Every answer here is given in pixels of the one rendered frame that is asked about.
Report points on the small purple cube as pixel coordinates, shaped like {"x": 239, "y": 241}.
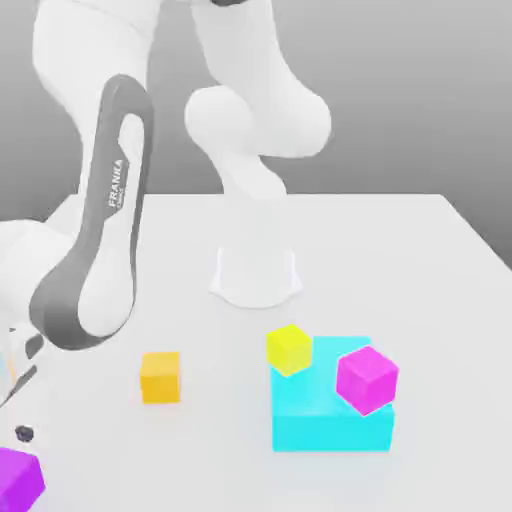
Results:
{"x": 18, "y": 482}

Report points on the large cyan box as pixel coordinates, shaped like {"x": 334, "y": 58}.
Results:
{"x": 312, "y": 428}

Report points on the small orange cube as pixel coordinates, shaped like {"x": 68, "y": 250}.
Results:
{"x": 160, "y": 378}

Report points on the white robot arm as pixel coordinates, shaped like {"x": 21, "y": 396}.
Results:
{"x": 116, "y": 120}

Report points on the small magenta cube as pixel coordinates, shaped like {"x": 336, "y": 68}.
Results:
{"x": 366, "y": 380}

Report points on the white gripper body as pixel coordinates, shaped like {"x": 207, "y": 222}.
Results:
{"x": 18, "y": 400}

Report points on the small yellow cube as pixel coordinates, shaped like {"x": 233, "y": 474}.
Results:
{"x": 288, "y": 350}

